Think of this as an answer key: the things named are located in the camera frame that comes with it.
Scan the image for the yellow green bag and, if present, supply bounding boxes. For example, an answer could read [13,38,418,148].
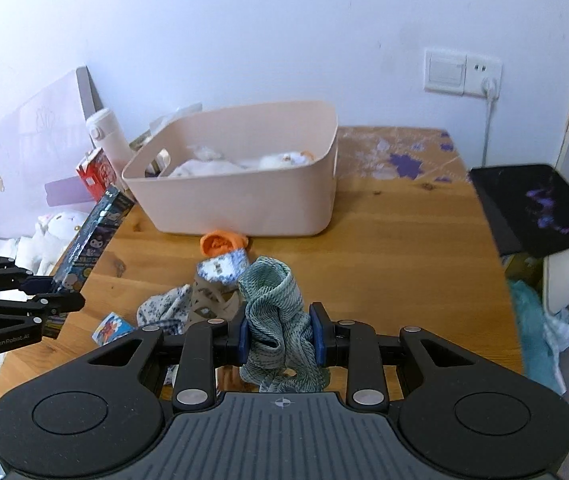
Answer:
[501,252,545,282]

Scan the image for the blue white tissue pack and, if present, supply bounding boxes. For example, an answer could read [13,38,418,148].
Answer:
[198,251,250,286]

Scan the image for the grey brown hair claw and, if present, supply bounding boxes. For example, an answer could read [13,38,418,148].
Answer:
[192,272,244,329]

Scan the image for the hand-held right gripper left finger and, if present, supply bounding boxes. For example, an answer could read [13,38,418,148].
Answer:
[84,317,251,408]

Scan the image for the white thermos bottle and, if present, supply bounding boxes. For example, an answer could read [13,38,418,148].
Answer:
[86,107,132,174]

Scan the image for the pink plastic storage bin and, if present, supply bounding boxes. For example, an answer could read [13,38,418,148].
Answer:
[122,100,340,237]

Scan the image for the clear plastic bag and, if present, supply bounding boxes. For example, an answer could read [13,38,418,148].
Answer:
[129,102,204,154]

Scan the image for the teal cloth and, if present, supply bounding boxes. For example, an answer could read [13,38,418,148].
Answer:
[507,280,566,394]

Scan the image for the light blue printed packet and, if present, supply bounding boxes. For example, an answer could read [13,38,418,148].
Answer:
[93,312,136,347]

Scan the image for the wooden desk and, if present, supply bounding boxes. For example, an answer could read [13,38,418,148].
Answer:
[0,126,525,406]

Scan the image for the lavender headboard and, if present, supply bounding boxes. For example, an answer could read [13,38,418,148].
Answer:
[0,66,104,241]

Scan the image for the white plush toy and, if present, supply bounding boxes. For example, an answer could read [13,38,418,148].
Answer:
[29,210,90,272]

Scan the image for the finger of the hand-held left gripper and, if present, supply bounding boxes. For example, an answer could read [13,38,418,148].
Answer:
[0,292,86,319]
[0,251,56,296]

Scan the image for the white wall socket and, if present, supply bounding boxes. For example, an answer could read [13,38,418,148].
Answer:
[464,55,503,99]

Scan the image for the green knitted cloth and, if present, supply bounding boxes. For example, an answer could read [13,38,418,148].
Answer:
[238,256,331,394]

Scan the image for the blue white checked cloth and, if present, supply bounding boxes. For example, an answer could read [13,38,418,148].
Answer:
[137,284,194,337]

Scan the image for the white fluffy sock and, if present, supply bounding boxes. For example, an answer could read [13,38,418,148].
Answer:
[258,150,315,171]

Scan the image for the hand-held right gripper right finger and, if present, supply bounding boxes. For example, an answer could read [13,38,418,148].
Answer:
[308,302,485,408]

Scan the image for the red carton box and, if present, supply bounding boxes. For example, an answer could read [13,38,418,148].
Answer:
[75,147,126,200]

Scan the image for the white plug with cable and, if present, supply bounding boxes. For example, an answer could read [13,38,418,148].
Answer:
[479,77,501,169]

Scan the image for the white wall switch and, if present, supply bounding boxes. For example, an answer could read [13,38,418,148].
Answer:
[424,47,468,97]

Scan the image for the floral table mat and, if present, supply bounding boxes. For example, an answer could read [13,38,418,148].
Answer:
[337,126,458,187]

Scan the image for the long black printed box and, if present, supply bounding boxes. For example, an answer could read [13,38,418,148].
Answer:
[42,185,136,341]

